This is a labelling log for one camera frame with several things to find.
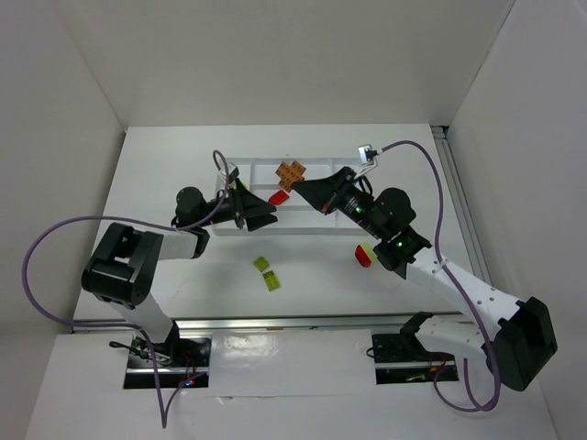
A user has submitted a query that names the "red lego brick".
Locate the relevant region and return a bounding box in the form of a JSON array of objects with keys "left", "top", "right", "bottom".
[{"left": 268, "top": 190, "right": 290, "bottom": 206}]

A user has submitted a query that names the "red and yellow lego block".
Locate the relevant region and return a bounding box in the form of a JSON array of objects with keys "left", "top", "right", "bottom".
[{"left": 354, "top": 242, "right": 378, "bottom": 268}]

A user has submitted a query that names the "orange lego plate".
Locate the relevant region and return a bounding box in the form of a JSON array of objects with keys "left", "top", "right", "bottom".
[{"left": 275, "top": 160, "right": 306, "bottom": 193}]

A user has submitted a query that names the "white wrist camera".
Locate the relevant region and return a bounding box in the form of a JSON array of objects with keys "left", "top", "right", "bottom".
[
  {"left": 218, "top": 162, "right": 239, "bottom": 184},
  {"left": 356, "top": 144, "right": 379, "bottom": 178}
]

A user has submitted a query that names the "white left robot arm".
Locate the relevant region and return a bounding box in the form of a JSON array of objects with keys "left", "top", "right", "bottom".
[{"left": 82, "top": 180, "right": 277, "bottom": 358}]

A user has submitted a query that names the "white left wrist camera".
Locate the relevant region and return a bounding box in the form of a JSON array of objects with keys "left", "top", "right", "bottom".
[{"left": 218, "top": 162, "right": 239, "bottom": 184}]

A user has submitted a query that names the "white divided sorting tray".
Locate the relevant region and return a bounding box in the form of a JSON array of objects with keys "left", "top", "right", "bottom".
[{"left": 228, "top": 158, "right": 366, "bottom": 237}]

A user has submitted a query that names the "yellow-green long lego brick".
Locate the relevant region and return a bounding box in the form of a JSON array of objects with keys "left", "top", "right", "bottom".
[{"left": 262, "top": 270, "right": 281, "bottom": 292}]

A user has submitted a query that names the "aluminium front rail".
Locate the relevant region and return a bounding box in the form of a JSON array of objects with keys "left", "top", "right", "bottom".
[{"left": 71, "top": 313, "right": 464, "bottom": 334}]

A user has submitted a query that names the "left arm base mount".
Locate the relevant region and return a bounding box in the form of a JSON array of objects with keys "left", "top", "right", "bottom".
[{"left": 108, "top": 337, "right": 212, "bottom": 390}]

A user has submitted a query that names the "yellow-green square lego brick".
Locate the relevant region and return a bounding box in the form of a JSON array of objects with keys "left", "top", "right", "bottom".
[{"left": 253, "top": 257, "right": 270, "bottom": 272}]

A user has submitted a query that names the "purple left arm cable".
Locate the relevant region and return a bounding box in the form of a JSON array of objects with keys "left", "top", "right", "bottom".
[{"left": 22, "top": 149, "right": 239, "bottom": 430}]

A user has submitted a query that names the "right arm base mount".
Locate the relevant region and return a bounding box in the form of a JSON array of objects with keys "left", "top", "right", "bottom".
[{"left": 365, "top": 334, "right": 460, "bottom": 385}]

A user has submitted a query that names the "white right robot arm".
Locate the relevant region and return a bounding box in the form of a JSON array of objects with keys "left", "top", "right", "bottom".
[{"left": 292, "top": 167, "right": 558, "bottom": 391}]

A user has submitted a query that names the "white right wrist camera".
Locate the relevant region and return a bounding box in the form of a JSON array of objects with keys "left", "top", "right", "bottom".
[{"left": 356, "top": 144, "right": 379, "bottom": 178}]

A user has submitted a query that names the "aluminium side rail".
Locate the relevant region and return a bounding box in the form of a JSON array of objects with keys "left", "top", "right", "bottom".
[{"left": 430, "top": 126, "right": 491, "bottom": 281}]

